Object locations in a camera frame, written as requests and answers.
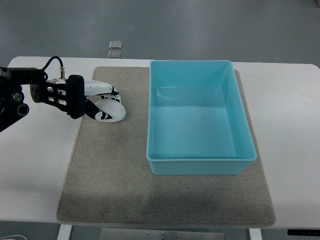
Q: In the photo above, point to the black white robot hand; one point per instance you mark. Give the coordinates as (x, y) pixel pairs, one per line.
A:
(82, 95)

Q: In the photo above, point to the white bunny toy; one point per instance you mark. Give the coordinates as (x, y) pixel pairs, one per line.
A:
(110, 111)

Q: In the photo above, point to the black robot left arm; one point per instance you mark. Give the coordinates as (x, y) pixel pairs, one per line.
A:
(56, 93)

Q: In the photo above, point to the blue plastic box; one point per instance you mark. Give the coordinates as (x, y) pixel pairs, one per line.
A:
(197, 123)

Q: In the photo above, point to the lower floor metal plate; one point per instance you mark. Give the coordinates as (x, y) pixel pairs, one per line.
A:
(114, 54)

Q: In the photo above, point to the beige felt mat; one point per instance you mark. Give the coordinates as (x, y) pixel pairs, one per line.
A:
(109, 181)

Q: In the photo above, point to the white table leg left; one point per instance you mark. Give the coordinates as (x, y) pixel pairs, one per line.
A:
(65, 231)

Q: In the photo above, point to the white table leg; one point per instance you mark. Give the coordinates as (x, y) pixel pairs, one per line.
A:
(255, 234)
(65, 231)

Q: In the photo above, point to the metal table crossbar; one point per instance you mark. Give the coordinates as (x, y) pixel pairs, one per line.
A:
(145, 234)

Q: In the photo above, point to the white table leg right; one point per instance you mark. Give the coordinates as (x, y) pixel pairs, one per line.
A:
(255, 234)

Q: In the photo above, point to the black table control panel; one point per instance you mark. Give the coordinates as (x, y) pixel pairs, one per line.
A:
(304, 232)

